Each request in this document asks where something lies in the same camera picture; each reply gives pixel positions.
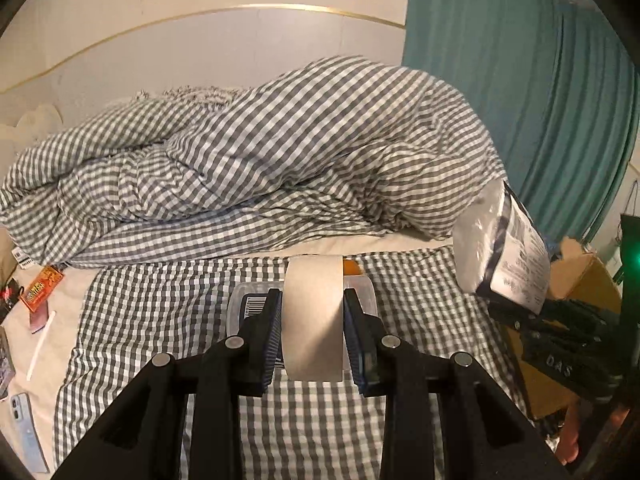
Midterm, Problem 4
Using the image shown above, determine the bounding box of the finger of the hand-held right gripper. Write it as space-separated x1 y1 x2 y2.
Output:
487 297 601 342

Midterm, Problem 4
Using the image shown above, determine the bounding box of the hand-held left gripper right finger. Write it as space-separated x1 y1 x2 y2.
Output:
342 287 563 480

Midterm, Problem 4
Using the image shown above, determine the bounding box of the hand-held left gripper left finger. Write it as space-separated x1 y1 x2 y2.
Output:
50 287 283 480

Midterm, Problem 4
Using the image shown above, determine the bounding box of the beige tape roll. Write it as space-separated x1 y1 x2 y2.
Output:
282 255 347 382

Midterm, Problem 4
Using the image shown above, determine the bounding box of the brown cardboard box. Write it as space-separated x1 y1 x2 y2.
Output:
507 237 623 421

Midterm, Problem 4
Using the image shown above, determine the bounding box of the silver packet with label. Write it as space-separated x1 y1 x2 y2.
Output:
452 180 551 316

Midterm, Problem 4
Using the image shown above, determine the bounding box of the person's right hand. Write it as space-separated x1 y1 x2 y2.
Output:
557 402 586 467

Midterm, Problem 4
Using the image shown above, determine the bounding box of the clear plastic box with label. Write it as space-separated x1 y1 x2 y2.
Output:
226 276 378 341

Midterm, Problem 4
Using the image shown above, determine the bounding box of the grey checked blanket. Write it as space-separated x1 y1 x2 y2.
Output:
52 247 566 480

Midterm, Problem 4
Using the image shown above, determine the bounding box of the grey checked duvet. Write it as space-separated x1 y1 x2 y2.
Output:
0 56 511 271

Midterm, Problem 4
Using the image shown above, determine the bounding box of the white pen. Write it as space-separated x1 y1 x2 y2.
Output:
26 311 56 381

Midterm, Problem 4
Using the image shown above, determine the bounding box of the orange and red packet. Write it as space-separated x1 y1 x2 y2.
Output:
21 266 65 313

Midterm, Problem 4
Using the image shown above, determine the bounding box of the teal curtain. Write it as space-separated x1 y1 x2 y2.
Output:
402 0 640 256

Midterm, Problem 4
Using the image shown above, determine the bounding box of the light blue smartphone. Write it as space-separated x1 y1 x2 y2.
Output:
10 392 48 473

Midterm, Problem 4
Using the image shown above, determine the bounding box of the cream pillow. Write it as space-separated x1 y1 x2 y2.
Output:
0 102 63 156

